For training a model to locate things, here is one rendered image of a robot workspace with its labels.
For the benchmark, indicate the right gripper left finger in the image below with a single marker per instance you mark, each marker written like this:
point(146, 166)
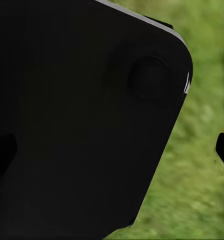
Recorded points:
point(8, 149)

